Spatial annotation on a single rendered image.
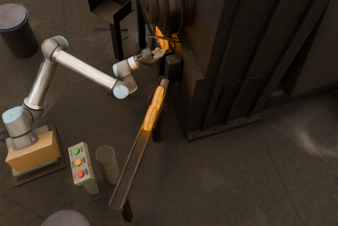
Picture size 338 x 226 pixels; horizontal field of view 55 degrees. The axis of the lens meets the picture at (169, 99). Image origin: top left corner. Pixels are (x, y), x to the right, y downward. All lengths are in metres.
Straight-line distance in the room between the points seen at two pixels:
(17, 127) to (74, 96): 0.67
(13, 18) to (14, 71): 0.50
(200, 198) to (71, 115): 1.28
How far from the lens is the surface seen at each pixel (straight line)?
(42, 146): 2.45
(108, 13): 2.71
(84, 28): 3.45
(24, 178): 2.78
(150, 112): 1.93
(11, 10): 3.17
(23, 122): 2.54
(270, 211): 2.71
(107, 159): 2.14
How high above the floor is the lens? 2.52
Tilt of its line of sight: 60 degrees down
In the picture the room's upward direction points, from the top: 5 degrees clockwise
